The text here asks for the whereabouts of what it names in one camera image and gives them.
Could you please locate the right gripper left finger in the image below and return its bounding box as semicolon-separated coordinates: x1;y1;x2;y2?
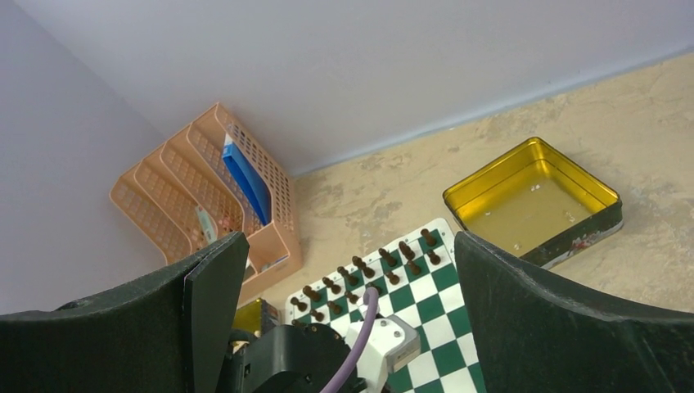
1;233;250;392

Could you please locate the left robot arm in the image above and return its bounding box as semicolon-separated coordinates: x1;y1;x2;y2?
216;323;350;393

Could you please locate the blue folder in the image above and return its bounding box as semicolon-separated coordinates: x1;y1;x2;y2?
222;134;272;225

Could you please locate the dark chess piece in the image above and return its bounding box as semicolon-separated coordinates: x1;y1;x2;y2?
352;255;375;278
290;296;308;312
302;285;322;302
398;241;416;261

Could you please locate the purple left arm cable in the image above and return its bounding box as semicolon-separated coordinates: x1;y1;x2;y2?
319;287;381;393

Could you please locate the gold tin with pieces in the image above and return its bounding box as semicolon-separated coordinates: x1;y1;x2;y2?
232;298;282;337

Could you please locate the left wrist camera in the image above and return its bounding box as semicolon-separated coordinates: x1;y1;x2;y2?
355;315;421;392

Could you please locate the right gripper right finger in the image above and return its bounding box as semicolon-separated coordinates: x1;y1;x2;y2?
454;231;693;392

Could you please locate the green white chess board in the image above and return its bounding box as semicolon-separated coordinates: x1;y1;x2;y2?
283;218;486;392

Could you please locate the empty gold tin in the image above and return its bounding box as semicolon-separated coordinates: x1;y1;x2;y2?
443;137;624;269

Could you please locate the grey green box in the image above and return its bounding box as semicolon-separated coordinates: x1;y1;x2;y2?
196;206;218;244

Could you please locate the pink desk organizer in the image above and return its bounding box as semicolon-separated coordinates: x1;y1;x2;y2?
110;102;303;303

